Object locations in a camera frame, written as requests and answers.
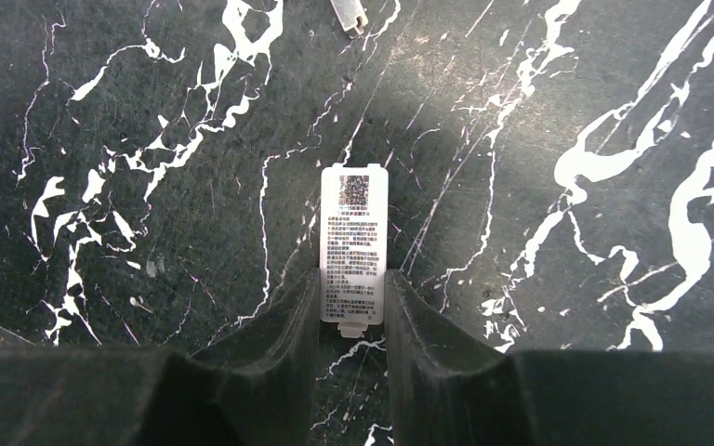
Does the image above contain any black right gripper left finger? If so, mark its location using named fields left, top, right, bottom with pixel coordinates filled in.
left=0, top=269, right=320, bottom=445

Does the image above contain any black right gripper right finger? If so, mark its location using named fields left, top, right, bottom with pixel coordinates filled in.
left=384, top=270, right=714, bottom=445

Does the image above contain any silver metal transceiver module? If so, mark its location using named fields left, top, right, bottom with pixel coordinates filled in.
left=330, top=0, right=369, bottom=38

